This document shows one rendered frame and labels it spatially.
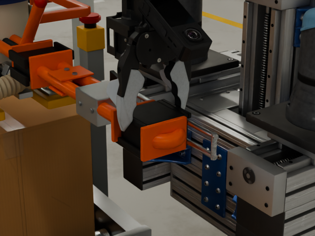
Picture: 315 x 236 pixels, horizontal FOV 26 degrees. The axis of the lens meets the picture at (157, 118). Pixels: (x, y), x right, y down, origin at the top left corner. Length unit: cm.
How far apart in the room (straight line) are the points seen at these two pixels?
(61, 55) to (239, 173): 42
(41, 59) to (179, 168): 67
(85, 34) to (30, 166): 66
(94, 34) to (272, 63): 78
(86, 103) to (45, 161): 61
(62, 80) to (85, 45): 106
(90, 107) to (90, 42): 114
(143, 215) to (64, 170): 140
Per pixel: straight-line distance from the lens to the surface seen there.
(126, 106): 92
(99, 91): 106
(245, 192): 136
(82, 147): 169
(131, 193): 323
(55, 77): 114
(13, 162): 162
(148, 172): 175
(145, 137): 91
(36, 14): 122
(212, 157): 92
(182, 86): 97
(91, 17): 217
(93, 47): 219
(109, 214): 192
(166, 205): 314
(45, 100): 139
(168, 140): 92
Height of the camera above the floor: 158
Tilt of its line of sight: 23 degrees down
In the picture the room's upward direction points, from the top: straight up
